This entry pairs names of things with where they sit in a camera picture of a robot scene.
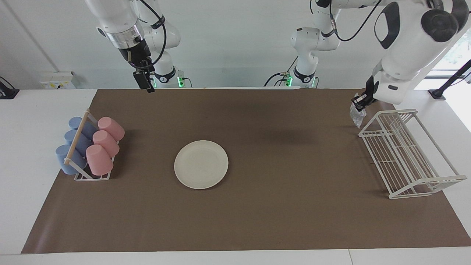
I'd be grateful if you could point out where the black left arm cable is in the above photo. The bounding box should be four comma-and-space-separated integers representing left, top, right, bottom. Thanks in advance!
326, 0, 385, 42

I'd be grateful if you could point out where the white cup holder rack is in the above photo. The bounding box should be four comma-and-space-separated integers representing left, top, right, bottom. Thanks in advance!
64, 109, 120, 181

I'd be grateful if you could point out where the silver foil sponge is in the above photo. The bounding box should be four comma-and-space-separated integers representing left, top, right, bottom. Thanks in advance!
350, 102, 367, 128

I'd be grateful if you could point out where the black left base cable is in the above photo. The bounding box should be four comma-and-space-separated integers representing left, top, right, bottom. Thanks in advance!
263, 56, 299, 87

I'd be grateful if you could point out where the blue plastic cup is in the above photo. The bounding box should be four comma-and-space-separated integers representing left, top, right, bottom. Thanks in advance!
56, 144, 88, 175
68, 117, 98, 139
64, 130, 92, 155

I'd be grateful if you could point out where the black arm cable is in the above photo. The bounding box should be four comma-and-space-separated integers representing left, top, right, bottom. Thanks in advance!
326, 0, 385, 42
138, 0, 168, 70

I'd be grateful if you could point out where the cream round plate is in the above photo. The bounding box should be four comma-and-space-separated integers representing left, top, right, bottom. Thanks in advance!
174, 140, 229, 190

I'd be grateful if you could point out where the black table clamp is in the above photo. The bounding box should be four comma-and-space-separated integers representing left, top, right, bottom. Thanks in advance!
0, 76, 20, 100

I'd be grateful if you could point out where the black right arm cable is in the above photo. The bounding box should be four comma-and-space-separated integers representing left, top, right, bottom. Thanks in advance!
138, 0, 168, 70

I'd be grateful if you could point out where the brown table mat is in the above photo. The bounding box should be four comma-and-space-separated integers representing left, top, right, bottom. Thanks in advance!
21, 88, 471, 254

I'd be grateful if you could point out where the pink plastic cup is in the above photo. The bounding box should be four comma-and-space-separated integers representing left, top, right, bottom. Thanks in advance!
86, 144, 114, 176
98, 117, 125, 142
92, 130, 120, 158

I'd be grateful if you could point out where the white wire dish rack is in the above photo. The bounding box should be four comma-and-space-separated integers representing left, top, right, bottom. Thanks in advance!
359, 109, 467, 199

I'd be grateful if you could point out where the white wall socket box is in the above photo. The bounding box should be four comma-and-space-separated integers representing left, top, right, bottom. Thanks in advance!
40, 71, 76, 89

